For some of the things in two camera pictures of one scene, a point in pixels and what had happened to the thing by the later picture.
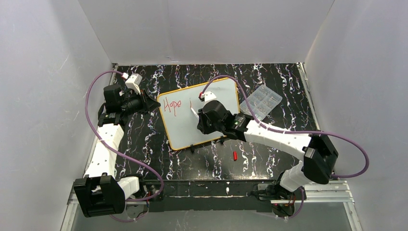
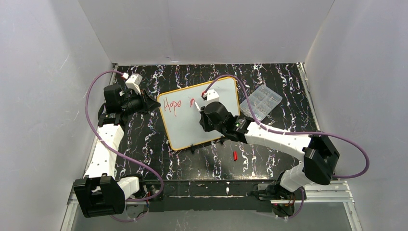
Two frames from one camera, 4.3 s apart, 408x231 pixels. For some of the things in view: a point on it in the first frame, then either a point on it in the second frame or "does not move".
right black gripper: x=201 y=121 does not move
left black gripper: x=146 y=102 does not move
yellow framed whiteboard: x=179 y=109 does not move
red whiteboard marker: x=195 y=112 → x=198 y=108
